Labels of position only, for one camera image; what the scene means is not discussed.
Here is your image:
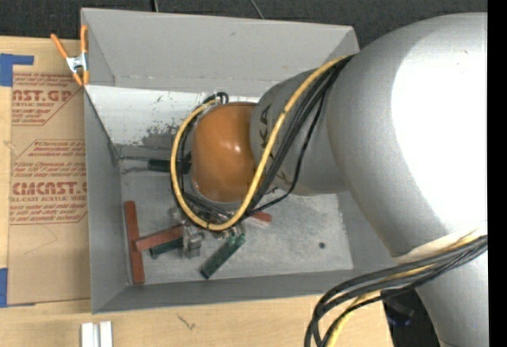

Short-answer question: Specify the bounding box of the red-brown flat block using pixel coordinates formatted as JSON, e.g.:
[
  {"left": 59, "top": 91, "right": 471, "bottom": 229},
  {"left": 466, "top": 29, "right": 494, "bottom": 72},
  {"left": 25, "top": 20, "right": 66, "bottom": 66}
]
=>
[
  {"left": 134, "top": 223, "right": 186, "bottom": 253},
  {"left": 123, "top": 200, "right": 147, "bottom": 285},
  {"left": 248, "top": 211, "right": 273, "bottom": 228}
]

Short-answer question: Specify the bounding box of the grey metal bin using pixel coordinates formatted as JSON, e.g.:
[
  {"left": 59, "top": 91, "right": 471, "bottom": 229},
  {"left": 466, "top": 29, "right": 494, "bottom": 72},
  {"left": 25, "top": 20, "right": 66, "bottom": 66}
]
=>
[{"left": 80, "top": 7, "right": 398, "bottom": 315}]

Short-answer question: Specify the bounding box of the brown cardboard board red print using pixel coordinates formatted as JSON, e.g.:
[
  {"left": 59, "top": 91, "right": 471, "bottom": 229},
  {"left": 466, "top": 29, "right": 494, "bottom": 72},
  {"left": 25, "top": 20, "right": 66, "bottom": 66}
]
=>
[{"left": 0, "top": 35, "right": 93, "bottom": 307}]

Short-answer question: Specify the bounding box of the dark green flat block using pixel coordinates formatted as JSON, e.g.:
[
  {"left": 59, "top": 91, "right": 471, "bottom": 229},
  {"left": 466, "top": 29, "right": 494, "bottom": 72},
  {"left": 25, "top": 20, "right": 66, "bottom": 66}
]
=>
[
  {"left": 199, "top": 232, "right": 247, "bottom": 280},
  {"left": 147, "top": 158, "right": 176, "bottom": 173},
  {"left": 149, "top": 237, "right": 185, "bottom": 260}
]

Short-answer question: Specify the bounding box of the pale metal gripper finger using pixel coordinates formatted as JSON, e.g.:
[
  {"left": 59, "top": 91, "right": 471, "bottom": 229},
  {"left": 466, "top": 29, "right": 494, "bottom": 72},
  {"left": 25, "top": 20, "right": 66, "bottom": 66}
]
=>
[
  {"left": 181, "top": 224, "right": 192, "bottom": 259},
  {"left": 190, "top": 231, "right": 207, "bottom": 260}
]

